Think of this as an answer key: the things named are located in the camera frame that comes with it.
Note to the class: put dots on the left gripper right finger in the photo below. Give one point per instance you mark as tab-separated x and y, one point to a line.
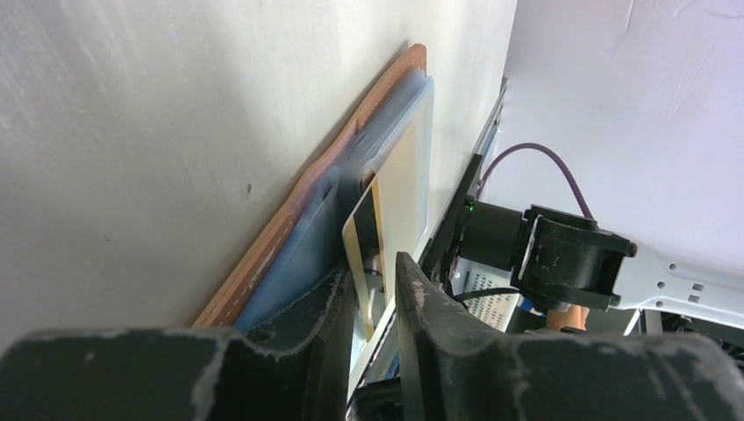
453	366

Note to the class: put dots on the gold striped credit card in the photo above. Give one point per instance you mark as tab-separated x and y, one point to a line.
402	196

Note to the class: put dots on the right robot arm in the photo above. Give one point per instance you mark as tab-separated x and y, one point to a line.
556	259

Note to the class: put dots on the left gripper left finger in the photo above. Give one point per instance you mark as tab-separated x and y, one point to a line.
294	366

